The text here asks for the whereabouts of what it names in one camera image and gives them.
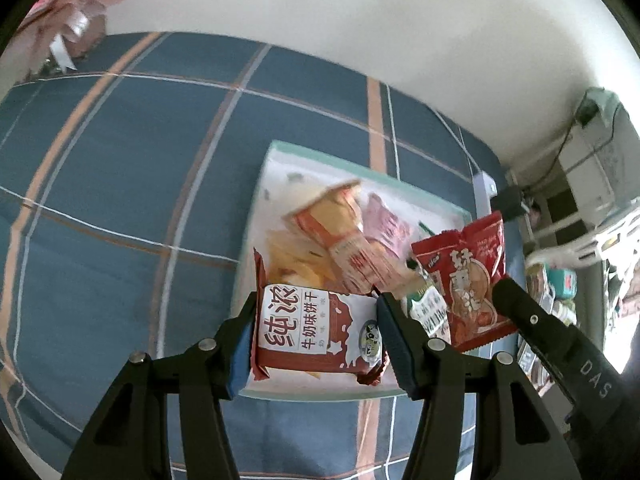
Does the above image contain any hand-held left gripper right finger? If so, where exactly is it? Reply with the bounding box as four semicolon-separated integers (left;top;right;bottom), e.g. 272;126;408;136
375;292;576;480

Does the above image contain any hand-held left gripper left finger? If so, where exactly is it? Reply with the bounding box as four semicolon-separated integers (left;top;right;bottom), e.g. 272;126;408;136
60;290;258;480

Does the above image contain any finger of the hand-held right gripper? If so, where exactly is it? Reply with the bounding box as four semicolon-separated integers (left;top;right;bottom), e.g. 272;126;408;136
492;276;621;411

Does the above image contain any white and green snack packet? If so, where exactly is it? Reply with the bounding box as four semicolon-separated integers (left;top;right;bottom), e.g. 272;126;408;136
405;275;451;346

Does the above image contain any brown and white biscuit packet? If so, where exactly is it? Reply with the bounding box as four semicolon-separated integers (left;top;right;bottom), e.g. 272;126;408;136
250;247;391;386

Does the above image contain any bright red snack packet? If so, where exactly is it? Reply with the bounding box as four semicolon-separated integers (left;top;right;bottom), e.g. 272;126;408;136
410;211;520;353

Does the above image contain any yellow cake packet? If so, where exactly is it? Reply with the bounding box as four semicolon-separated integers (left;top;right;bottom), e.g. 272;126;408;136
265;227;341;291

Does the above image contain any pink and purple snack packet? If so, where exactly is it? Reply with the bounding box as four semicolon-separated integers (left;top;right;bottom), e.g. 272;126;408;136
362;192;413;256

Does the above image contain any orange and white cracker packet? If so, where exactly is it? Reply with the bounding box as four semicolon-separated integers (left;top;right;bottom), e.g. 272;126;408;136
282;180;396;296

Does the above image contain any light green box tray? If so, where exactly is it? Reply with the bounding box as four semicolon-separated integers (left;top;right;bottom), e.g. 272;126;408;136
232;140;473;403

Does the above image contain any white shelf rack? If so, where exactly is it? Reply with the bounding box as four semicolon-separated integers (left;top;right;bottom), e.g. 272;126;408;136
520;200;640;271

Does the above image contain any black charger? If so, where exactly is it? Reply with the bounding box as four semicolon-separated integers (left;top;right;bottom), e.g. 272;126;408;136
490;186;526;221

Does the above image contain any white power strip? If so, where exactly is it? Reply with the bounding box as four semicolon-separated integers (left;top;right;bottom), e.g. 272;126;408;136
470;171;498;221

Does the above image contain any white box appliance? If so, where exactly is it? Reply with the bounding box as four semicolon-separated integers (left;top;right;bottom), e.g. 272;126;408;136
557;87;640;226

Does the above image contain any pink rose bouquet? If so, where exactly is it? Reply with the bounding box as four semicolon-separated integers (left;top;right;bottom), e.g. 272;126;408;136
15;0;141;81

